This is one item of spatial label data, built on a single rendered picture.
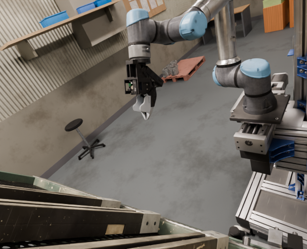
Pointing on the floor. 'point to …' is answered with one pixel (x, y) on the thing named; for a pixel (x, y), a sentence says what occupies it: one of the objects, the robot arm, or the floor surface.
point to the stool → (82, 136)
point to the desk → (241, 16)
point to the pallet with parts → (182, 68)
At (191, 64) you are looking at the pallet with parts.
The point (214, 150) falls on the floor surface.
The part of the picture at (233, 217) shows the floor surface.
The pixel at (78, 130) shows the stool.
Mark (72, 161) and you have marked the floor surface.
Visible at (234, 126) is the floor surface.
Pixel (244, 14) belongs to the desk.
